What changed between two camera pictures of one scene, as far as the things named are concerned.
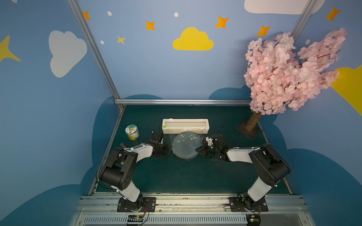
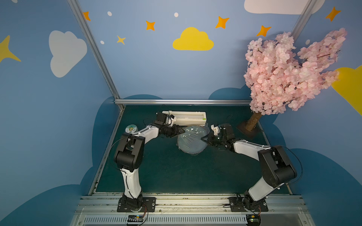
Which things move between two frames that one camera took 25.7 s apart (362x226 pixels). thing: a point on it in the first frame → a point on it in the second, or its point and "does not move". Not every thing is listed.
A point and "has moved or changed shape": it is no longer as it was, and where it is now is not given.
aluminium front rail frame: (97, 210) does not move
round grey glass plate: (184, 144) has moved or changed shape
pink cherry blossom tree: (280, 77) does not move
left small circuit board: (135, 218) does not move
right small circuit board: (253, 220) does not move
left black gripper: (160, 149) → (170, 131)
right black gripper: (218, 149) → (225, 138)
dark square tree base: (251, 134) does not move
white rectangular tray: (178, 125) has moved or changed shape
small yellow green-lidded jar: (132, 131) does not move
